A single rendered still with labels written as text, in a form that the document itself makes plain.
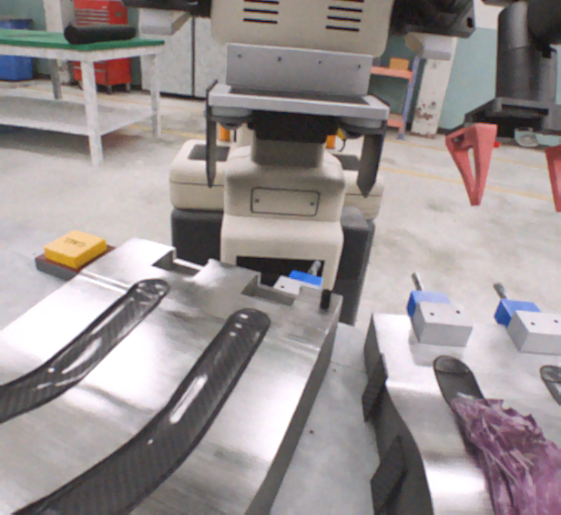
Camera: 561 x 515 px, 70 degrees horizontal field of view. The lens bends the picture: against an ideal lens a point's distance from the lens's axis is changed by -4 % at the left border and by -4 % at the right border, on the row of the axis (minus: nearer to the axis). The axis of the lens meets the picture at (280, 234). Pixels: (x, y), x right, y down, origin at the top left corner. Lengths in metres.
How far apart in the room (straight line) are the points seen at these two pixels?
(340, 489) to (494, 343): 0.22
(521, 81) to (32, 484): 0.49
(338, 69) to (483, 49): 5.02
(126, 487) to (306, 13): 0.61
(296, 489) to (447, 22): 0.65
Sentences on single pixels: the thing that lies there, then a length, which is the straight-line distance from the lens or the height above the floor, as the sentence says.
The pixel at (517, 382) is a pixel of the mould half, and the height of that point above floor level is 0.85.
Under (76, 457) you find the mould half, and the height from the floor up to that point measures 0.90.
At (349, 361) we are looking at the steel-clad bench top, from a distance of 0.49.
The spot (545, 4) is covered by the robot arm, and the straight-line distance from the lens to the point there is 0.46.
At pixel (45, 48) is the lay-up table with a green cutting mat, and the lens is 3.56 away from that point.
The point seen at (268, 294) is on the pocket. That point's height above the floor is 0.87.
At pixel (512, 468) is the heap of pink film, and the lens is 0.30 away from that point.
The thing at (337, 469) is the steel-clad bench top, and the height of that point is 0.80.
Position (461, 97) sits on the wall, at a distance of 5.68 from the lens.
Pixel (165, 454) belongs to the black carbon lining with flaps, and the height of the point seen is 0.88.
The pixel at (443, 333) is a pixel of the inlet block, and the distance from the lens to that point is 0.46.
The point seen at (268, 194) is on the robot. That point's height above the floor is 0.86.
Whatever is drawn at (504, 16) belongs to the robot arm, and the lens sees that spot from 0.51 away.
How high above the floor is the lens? 1.14
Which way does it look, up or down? 28 degrees down
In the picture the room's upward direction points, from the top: 5 degrees clockwise
